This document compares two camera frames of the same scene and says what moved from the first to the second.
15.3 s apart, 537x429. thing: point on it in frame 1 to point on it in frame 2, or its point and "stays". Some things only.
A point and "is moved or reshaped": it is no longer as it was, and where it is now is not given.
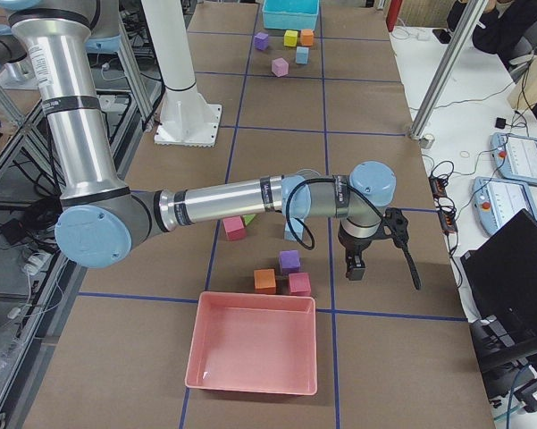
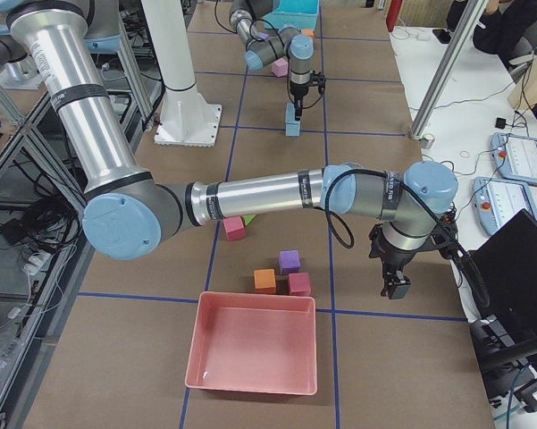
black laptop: (510, 274) stays
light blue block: (297, 227) to (292, 130)
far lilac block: (280, 67) stays
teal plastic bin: (290, 14) stays
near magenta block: (299, 284) stays
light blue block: (302, 54) is moved or reshaped
